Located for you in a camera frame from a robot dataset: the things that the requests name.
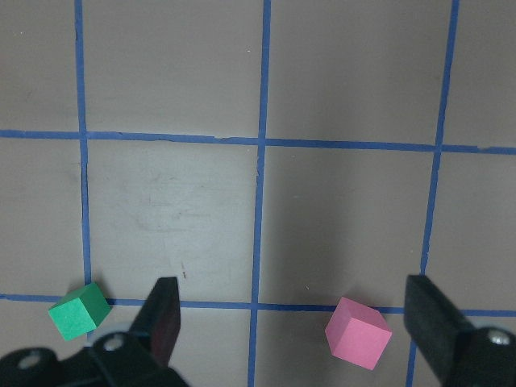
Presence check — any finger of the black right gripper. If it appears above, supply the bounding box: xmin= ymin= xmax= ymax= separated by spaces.
xmin=404 ymin=275 xmax=475 ymax=381

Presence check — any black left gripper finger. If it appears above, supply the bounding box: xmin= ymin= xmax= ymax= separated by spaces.
xmin=129 ymin=277 xmax=181 ymax=366

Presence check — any near pink cube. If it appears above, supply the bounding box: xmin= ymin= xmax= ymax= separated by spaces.
xmin=324 ymin=297 xmax=393 ymax=370

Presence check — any near green cube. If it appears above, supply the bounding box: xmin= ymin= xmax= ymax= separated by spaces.
xmin=48 ymin=282 xmax=110 ymax=341

